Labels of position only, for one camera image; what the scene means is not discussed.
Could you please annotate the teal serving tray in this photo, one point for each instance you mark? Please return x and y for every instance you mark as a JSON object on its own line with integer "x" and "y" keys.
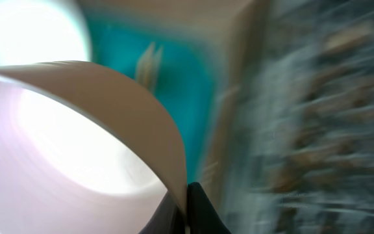
{"x": 186, "y": 83}

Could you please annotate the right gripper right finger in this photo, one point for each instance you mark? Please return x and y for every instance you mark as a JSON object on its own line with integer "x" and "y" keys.
{"x": 202, "y": 217}

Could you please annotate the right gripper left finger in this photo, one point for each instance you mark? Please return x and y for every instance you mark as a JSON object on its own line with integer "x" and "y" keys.
{"x": 161, "y": 217}

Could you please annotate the grey dishwasher rack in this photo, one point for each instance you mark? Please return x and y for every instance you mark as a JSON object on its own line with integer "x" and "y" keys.
{"x": 302, "y": 159}

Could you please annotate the pink bowl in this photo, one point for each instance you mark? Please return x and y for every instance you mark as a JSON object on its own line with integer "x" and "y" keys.
{"x": 85, "y": 149}

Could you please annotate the white bowl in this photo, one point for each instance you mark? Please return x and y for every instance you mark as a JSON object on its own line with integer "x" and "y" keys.
{"x": 33, "y": 31}

